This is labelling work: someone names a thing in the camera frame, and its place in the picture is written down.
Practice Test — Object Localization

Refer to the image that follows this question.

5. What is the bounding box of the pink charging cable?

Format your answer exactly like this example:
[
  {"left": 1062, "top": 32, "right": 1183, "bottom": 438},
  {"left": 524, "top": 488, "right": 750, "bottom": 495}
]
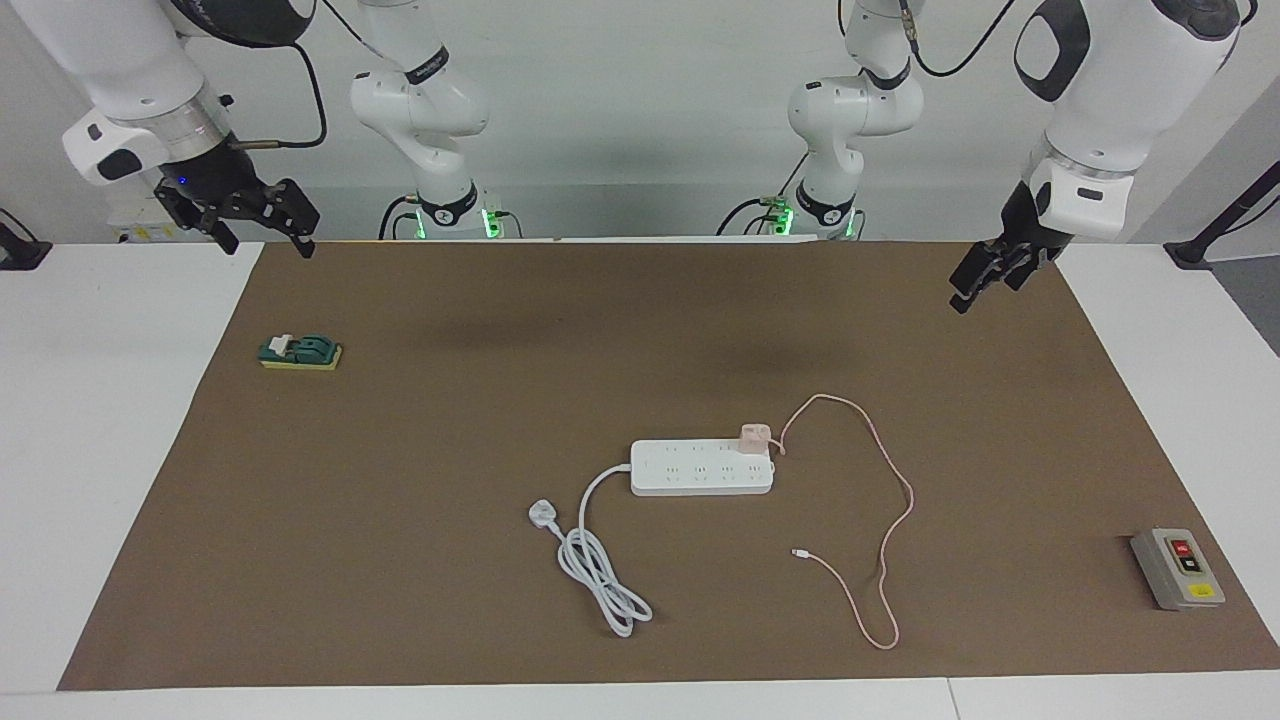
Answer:
[{"left": 775, "top": 393, "right": 916, "bottom": 651}]

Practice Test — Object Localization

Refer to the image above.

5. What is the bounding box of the white power strip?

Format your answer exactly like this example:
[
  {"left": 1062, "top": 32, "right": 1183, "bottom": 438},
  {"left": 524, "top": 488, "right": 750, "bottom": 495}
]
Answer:
[{"left": 630, "top": 437, "right": 776, "bottom": 497}]

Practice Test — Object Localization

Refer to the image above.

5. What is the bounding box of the white box with yellow labels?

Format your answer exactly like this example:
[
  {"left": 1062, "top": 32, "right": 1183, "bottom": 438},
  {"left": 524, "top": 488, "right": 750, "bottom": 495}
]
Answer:
[{"left": 108, "top": 200, "right": 217, "bottom": 244}]

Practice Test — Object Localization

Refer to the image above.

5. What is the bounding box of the black stand with pole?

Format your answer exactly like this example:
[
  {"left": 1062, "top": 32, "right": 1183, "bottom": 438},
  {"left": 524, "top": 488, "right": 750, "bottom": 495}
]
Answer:
[{"left": 1163, "top": 160, "right": 1280, "bottom": 271}]

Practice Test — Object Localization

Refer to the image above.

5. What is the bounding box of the brown table mat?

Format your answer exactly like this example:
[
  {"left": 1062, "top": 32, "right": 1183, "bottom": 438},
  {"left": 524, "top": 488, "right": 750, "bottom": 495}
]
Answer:
[{"left": 57, "top": 240, "right": 1280, "bottom": 691}]

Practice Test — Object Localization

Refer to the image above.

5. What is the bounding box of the grey push-button control box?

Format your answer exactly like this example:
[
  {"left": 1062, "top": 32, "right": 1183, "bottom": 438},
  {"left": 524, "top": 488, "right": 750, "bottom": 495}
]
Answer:
[{"left": 1130, "top": 528, "right": 1227, "bottom": 612}]

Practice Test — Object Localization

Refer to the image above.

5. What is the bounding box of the black right base cable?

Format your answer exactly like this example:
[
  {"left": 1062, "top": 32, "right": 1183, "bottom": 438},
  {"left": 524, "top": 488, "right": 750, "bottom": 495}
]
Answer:
[{"left": 377, "top": 194, "right": 423, "bottom": 241}]

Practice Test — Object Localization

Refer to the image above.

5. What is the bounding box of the black base cable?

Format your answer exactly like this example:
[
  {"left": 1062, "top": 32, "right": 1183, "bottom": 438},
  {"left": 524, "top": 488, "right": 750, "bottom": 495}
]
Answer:
[
  {"left": 715, "top": 150, "right": 803, "bottom": 238},
  {"left": 377, "top": 194, "right": 423, "bottom": 241}
]

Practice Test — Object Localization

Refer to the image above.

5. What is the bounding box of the green knife switch yellow base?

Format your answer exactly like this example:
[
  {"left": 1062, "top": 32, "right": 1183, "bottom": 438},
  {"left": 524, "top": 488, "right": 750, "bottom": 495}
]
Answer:
[{"left": 258, "top": 333, "right": 344, "bottom": 372}]

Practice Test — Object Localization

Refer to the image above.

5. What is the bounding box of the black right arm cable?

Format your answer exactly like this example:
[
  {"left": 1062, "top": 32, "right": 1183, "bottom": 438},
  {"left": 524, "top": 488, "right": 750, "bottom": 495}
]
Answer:
[{"left": 235, "top": 40, "right": 329, "bottom": 151}]

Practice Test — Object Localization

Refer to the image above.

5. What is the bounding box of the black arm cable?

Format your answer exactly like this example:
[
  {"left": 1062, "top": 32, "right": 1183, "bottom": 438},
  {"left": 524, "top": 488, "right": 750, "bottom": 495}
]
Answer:
[
  {"left": 235, "top": 40, "right": 329, "bottom": 151},
  {"left": 898, "top": 0, "right": 1017, "bottom": 80}
]

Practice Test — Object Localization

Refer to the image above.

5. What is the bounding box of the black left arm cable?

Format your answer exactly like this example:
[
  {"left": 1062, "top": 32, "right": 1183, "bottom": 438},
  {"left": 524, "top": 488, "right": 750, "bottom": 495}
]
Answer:
[{"left": 898, "top": 0, "right": 1017, "bottom": 80}]

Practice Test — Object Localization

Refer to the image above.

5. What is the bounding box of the black left base cable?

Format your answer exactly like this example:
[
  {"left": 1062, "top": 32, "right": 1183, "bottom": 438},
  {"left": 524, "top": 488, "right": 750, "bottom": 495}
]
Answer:
[{"left": 715, "top": 150, "right": 803, "bottom": 238}]

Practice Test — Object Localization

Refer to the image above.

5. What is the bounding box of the white power cord with plug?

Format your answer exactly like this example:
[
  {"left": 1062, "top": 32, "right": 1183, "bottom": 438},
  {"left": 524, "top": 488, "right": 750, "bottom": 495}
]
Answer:
[{"left": 528, "top": 463, "right": 654, "bottom": 638}]

